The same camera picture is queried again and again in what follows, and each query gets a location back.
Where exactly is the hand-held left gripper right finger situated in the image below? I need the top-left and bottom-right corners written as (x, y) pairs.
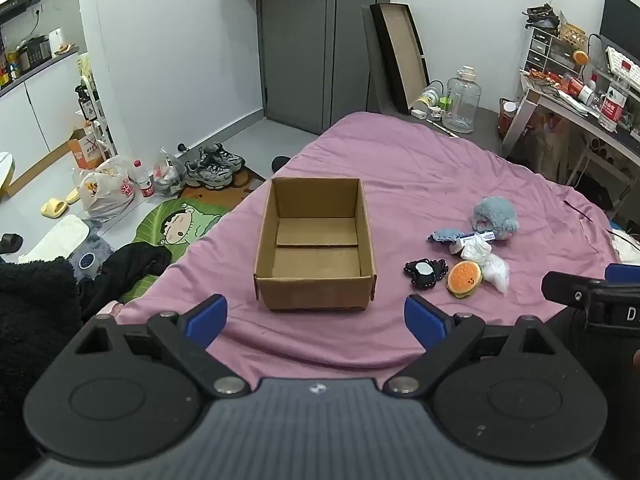
top-left (382, 294), bottom-right (553, 397)

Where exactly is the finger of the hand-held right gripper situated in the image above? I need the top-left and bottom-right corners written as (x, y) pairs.
top-left (541, 271), bottom-right (601, 307)
top-left (604, 262), bottom-right (640, 286)

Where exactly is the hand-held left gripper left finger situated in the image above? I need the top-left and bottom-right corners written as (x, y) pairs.
top-left (75, 294), bottom-right (252, 400)

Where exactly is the light blue plush toy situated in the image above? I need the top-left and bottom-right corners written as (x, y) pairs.
top-left (472, 196), bottom-right (520, 241)

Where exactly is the brown cardboard box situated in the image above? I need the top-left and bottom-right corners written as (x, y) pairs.
top-left (253, 176), bottom-right (377, 312)

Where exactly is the black and white plush toy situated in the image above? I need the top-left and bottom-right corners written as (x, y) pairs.
top-left (404, 258), bottom-right (448, 291)

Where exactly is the burger plush toy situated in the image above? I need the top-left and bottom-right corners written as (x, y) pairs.
top-left (446, 259), bottom-right (483, 300)

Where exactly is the small blue fuzzy cloth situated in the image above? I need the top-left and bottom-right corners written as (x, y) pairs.
top-left (427, 228), bottom-right (468, 244)

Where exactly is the black clothing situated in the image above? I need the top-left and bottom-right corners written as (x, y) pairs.
top-left (77, 242), bottom-right (173, 322)

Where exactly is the green cartoon floor mat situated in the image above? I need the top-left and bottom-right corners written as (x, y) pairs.
top-left (120, 197), bottom-right (228, 306)

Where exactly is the white tube with blue label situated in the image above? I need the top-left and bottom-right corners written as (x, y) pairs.
top-left (450, 230), bottom-right (496, 253)

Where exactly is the grey fuzzy cushion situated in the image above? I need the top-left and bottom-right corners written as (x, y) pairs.
top-left (67, 235), bottom-right (115, 281)

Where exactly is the grey sneaker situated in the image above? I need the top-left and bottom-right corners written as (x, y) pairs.
top-left (199, 143), bottom-right (246, 173)
top-left (185, 159), bottom-right (237, 191)

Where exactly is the pink bed sheet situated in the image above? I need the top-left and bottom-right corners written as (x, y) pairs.
top-left (112, 111), bottom-right (626, 372)

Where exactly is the clear plastic bag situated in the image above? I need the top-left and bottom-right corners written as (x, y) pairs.
top-left (152, 147), bottom-right (187, 197)

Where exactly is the water bottle with red label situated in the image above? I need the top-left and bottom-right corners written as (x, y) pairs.
top-left (132, 160), bottom-right (156, 200)

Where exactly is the white printed plastic bag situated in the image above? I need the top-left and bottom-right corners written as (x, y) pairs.
top-left (78, 156), bottom-right (137, 222)

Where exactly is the white folded cloth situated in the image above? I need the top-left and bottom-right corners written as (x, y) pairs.
top-left (19, 214), bottom-right (91, 264)

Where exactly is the large water bottle red label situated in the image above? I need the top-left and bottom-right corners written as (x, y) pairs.
top-left (597, 72), bottom-right (630, 132)

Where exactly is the black fuzzy cloth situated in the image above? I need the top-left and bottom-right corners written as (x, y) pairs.
top-left (0, 256), bottom-right (85, 426)

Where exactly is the white desk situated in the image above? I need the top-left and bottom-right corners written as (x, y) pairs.
top-left (502, 71), bottom-right (640, 211)

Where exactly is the jar with white lid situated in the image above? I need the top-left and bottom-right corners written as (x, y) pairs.
top-left (497, 99), bottom-right (518, 141)

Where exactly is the red can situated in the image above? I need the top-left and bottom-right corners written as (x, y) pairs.
top-left (562, 74), bottom-right (596, 106)

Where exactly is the orange carton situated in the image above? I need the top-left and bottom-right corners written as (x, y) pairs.
top-left (67, 125), bottom-right (108, 171)

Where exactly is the white keyboard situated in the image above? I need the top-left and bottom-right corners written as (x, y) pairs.
top-left (605, 46), bottom-right (640, 86)

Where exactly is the clear plastic water jug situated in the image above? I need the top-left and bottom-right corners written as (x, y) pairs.
top-left (442, 65), bottom-right (482, 134)

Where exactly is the small yellow-green drink bottle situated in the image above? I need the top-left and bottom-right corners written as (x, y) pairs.
top-left (414, 80), bottom-right (445, 111)

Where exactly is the grey drawer organizer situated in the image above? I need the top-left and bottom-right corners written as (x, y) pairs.
top-left (520, 25), bottom-right (581, 78)

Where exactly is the black spray bottle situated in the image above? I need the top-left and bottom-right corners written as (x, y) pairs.
top-left (75, 84), bottom-right (99, 122)

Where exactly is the black monitor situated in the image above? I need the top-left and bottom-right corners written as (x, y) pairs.
top-left (599, 0), bottom-right (640, 58)

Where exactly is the flat black-edged cardboard lid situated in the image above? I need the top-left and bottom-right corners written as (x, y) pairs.
top-left (369, 2), bottom-right (430, 116)

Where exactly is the white kitchen cabinet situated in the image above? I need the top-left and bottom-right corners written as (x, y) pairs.
top-left (0, 47), bottom-right (87, 202)

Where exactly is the grey side table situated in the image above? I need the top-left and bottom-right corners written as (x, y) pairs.
top-left (256, 0), bottom-right (393, 136)

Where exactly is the range hood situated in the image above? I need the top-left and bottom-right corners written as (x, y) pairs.
top-left (0, 0), bottom-right (48, 25)

